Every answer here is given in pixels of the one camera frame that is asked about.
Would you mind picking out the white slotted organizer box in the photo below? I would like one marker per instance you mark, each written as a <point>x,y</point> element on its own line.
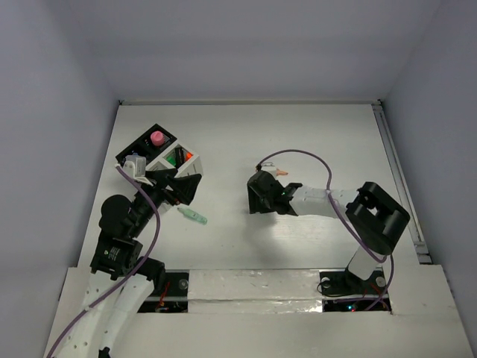
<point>190,167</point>

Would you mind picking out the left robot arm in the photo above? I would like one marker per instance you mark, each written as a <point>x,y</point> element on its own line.
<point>122,273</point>

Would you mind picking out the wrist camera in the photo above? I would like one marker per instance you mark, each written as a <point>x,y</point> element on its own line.
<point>134,166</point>
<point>267,166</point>

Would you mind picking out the black slotted organizer box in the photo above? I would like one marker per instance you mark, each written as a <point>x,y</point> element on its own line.
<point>144,146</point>

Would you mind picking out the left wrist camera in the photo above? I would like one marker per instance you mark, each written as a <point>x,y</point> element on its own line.
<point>134,166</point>

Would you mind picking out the aluminium side rail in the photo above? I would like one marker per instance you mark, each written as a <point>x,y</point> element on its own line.
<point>420,246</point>

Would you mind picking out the blue-capped black highlighter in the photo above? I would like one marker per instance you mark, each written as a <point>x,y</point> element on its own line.
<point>180,158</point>

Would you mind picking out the green-capped black highlighter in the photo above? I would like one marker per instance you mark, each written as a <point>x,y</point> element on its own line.
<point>171,158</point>

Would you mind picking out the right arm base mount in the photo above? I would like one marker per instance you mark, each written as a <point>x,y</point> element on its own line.
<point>342,293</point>

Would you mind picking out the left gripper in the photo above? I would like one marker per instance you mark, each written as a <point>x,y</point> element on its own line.
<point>166,187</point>

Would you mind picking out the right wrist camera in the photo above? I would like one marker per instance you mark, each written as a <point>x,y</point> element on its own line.
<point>267,166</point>

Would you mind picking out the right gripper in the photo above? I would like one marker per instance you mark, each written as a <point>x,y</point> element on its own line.
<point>256,204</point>

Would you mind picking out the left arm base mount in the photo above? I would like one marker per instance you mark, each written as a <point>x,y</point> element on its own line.
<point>171,297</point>

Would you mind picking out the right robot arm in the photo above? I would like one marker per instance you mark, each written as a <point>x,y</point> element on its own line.
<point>374,218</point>

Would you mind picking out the pink-capped clear pencil tube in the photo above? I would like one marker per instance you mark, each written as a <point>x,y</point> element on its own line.
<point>157,138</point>

